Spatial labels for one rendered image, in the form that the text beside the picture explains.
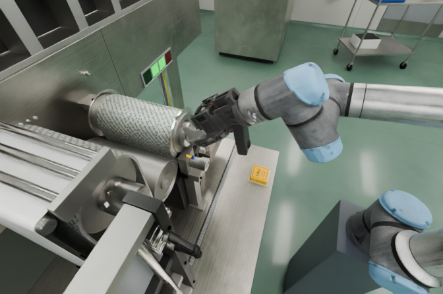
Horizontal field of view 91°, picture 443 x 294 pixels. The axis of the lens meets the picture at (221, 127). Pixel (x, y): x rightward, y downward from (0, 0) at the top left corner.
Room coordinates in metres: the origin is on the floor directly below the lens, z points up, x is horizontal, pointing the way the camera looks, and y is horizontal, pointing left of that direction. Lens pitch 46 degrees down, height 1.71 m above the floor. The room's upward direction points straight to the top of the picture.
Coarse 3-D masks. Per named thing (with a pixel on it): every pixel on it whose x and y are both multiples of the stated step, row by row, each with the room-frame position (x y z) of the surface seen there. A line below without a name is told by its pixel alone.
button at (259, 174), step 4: (252, 168) 0.53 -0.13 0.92; (256, 168) 0.53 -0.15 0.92; (260, 168) 0.53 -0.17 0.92; (264, 168) 0.53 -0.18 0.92; (268, 168) 0.53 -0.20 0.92; (252, 172) 0.51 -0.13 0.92; (256, 172) 0.51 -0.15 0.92; (260, 172) 0.51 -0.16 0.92; (264, 172) 0.51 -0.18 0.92; (268, 172) 0.51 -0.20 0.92; (252, 176) 0.49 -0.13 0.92; (256, 176) 0.49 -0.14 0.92; (260, 176) 0.49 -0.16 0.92; (264, 176) 0.49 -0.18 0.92; (252, 180) 0.48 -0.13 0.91; (256, 180) 0.47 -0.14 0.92; (260, 180) 0.47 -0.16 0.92; (264, 180) 0.47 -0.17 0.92; (264, 184) 0.46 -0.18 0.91
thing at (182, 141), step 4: (188, 120) 0.45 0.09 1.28; (184, 124) 0.42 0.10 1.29; (188, 124) 0.42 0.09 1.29; (192, 124) 0.44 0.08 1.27; (180, 128) 0.41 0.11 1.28; (192, 128) 0.44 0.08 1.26; (180, 132) 0.40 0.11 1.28; (184, 132) 0.40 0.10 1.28; (180, 136) 0.39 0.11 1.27; (184, 136) 0.39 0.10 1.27; (180, 140) 0.39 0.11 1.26; (184, 140) 0.39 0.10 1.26; (180, 144) 0.39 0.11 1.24; (184, 144) 0.39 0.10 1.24; (188, 144) 0.40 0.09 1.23
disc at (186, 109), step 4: (184, 108) 0.45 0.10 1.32; (188, 108) 0.47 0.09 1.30; (180, 112) 0.43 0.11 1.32; (184, 112) 0.45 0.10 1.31; (188, 112) 0.47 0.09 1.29; (192, 112) 0.49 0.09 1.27; (180, 116) 0.43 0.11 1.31; (176, 120) 0.41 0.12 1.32; (176, 124) 0.40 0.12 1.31; (172, 128) 0.39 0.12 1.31; (172, 132) 0.38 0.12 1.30; (172, 136) 0.38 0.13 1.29; (172, 140) 0.37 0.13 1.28; (172, 144) 0.37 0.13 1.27; (172, 148) 0.36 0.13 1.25; (172, 152) 0.36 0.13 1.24; (176, 152) 0.38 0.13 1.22; (180, 152) 0.39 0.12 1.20; (176, 156) 0.37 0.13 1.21
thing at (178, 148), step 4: (100, 100) 0.50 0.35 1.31; (100, 104) 0.49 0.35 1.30; (96, 108) 0.48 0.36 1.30; (96, 112) 0.47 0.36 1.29; (96, 116) 0.46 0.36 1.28; (184, 116) 0.44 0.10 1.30; (188, 116) 0.46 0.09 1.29; (96, 120) 0.46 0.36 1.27; (180, 120) 0.42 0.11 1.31; (184, 120) 0.43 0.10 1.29; (96, 124) 0.46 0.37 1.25; (180, 124) 0.41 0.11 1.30; (176, 128) 0.40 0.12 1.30; (176, 132) 0.39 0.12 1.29; (176, 136) 0.39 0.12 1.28; (176, 140) 0.38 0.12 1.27; (176, 144) 0.38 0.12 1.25; (176, 148) 0.38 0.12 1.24; (180, 148) 0.39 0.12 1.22
